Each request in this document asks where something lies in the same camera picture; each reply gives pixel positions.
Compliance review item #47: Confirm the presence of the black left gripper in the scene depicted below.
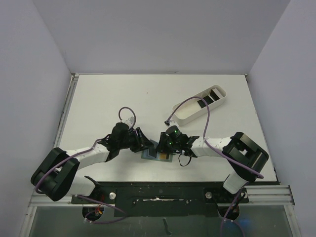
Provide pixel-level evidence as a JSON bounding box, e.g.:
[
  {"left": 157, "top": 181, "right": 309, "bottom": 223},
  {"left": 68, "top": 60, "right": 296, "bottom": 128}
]
[{"left": 118, "top": 127, "right": 154, "bottom": 153}]

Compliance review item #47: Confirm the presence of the green card holder wallet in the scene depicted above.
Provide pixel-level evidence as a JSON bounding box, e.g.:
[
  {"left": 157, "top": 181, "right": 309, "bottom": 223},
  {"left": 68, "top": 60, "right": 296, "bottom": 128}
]
[{"left": 141, "top": 140, "right": 173, "bottom": 162}]

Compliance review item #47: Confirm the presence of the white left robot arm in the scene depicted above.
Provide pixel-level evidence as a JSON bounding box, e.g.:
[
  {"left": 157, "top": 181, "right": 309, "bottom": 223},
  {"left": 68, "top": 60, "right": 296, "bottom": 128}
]
[{"left": 31, "top": 122, "right": 153, "bottom": 203}]

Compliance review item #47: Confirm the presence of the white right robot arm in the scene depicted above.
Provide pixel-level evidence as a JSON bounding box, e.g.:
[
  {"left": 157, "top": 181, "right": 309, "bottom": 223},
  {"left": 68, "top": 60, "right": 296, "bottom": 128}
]
[{"left": 157, "top": 125, "right": 269, "bottom": 202}]

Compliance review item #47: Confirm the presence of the fallen black card in tray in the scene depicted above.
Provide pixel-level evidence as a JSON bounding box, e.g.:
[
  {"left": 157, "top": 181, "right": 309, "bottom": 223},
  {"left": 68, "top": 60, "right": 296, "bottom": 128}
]
[{"left": 197, "top": 95, "right": 214, "bottom": 108}]

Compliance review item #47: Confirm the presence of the card stack in tray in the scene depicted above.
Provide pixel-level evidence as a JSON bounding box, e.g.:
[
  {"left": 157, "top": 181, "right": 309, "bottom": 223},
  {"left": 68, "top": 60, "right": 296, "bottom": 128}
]
[{"left": 210, "top": 89, "right": 221, "bottom": 101}]

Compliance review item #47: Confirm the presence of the white oblong tray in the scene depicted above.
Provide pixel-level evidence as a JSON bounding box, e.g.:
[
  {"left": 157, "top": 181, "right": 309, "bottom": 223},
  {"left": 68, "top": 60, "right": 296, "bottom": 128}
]
[{"left": 172, "top": 85, "right": 227, "bottom": 126}]

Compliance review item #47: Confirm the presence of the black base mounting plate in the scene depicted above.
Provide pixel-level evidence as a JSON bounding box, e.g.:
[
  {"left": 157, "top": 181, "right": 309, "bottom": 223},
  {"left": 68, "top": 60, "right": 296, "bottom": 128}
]
[{"left": 71, "top": 182, "right": 249, "bottom": 217}]

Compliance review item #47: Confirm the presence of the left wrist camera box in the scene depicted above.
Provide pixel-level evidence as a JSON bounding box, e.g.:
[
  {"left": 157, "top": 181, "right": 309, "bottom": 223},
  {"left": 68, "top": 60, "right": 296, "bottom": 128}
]
[{"left": 122, "top": 117, "right": 136, "bottom": 128}]

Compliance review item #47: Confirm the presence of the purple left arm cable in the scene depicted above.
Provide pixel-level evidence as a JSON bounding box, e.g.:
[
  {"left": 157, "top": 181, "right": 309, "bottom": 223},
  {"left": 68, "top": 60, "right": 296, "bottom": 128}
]
[{"left": 35, "top": 107, "right": 137, "bottom": 224}]

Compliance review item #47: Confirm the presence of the aluminium frame rail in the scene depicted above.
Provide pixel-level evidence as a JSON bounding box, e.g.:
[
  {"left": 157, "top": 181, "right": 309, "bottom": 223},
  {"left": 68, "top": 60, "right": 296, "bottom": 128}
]
[{"left": 21, "top": 74, "right": 294, "bottom": 237}]

